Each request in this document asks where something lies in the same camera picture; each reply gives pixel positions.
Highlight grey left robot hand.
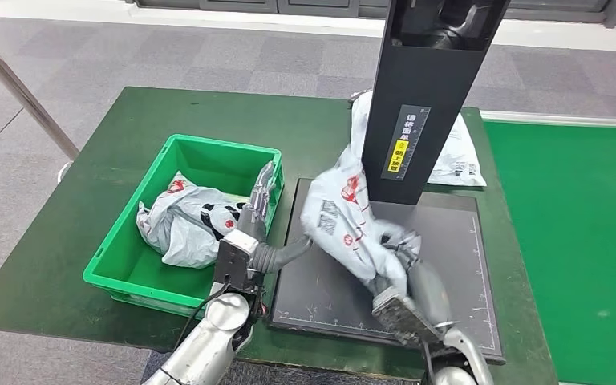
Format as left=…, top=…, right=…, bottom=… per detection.
left=238, top=160, right=314, bottom=274

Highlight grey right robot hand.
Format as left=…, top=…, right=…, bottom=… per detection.
left=381, top=235, right=454, bottom=326

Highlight grey parcel bag black marks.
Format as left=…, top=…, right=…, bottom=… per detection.
left=136, top=171, right=250, bottom=270

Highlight grey parcel bag red print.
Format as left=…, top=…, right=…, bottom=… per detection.
left=299, top=142, right=424, bottom=298

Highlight white flat parcel bag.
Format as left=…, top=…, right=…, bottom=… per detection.
left=349, top=90, right=488, bottom=188

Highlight green conveyor belt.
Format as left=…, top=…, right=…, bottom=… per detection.
left=483, top=120, right=616, bottom=385

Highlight green plastic crate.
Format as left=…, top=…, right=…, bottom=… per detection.
left=82, top=132, right=286, bottom=318

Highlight green table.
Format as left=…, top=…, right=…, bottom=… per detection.
left=0, top=86, right=559, bottom=385

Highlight black scanner column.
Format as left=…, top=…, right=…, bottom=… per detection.
left=361, top=0, right=512, bottom=207

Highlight metal pole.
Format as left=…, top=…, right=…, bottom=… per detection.
left=0, top=15, right=80, bottom=162

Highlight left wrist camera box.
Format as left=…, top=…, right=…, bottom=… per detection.
left=213, top=229, right=261, bottom=294

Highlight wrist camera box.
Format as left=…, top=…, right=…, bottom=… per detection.
left=371, top=286, right=446, bottom=351
left=213, top=229, right=261, bottom=294

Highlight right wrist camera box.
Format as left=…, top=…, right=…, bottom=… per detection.
left=371, top=286, right=446, bottom=351

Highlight black scanner base plate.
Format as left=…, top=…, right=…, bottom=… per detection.
left=268, top=177, right=507, bottom=366

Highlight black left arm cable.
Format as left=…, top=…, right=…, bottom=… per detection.
left=172, top=282, right=232, bottom=355

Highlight white conveyor frame rail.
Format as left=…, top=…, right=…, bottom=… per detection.
left=479, top=110, right=616, bottom=130

